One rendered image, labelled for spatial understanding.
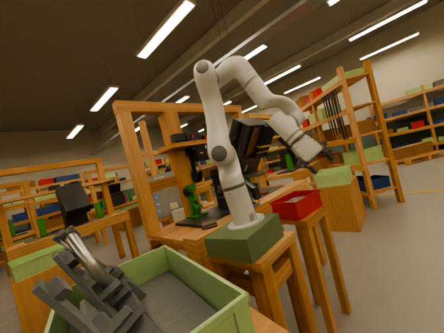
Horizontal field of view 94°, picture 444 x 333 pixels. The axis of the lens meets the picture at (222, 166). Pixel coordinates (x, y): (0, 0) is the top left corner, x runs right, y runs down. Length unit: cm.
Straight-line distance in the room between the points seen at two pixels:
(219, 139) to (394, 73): 974
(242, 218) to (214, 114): 51
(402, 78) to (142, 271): 1016
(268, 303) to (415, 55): 1010
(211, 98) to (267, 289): 85
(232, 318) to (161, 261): 60
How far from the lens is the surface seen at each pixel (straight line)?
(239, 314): 57
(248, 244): 88
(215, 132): 97
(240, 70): 105
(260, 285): 97
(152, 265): 108
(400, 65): 1048
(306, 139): 100
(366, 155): 407
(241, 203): 99
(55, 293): 52
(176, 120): 199
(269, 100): 101
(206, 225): 133
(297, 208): 141
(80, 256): 68
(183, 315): 78
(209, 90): 102
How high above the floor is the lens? 126
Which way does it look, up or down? level
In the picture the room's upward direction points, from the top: 14 degrees counter-clockwise
